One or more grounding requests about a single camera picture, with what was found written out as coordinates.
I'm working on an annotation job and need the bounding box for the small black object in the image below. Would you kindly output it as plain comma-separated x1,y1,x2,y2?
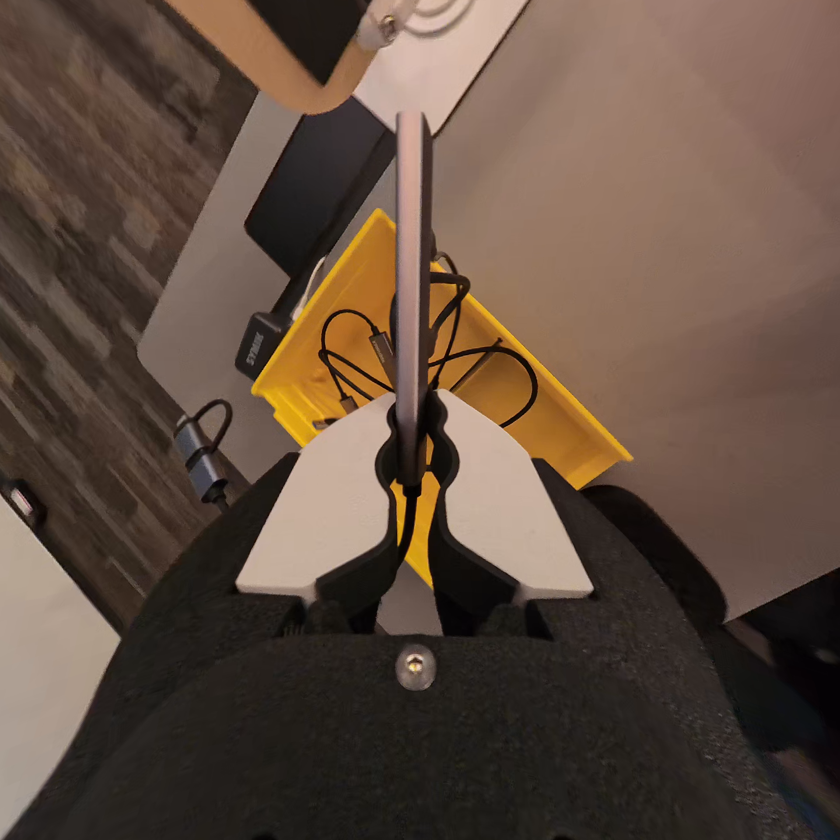
235,311,290,382

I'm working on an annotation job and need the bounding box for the black panel wooden board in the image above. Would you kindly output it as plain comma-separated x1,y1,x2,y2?
164,0,395,116

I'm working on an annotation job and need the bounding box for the white stand bracket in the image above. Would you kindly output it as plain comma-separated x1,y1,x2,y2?
354,0,411,50

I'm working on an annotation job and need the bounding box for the black usb-c cable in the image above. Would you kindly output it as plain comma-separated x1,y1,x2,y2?
427,252,540,429

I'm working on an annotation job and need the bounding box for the white cable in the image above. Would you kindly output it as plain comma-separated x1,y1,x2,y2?
292,256,329,322

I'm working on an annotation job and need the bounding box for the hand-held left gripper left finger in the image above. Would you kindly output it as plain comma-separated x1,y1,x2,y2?
235,392,404,601

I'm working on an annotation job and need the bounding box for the dark flat device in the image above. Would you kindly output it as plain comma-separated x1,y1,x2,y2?
244,98,398,277

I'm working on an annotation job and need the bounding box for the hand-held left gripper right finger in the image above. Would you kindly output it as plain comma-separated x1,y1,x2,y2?
423,388,596,602

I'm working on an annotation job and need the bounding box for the black oval mesh pad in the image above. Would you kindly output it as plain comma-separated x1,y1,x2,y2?
581,484,729,627

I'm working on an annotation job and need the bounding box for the black hub cable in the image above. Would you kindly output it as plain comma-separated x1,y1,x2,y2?
174,399,421,631
319,308,396,421

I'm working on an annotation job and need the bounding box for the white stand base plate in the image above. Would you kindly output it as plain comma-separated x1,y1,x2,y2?
351,0,532,139

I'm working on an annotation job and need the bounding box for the yellow plastic bin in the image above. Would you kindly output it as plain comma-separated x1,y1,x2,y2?
251,209,634,588

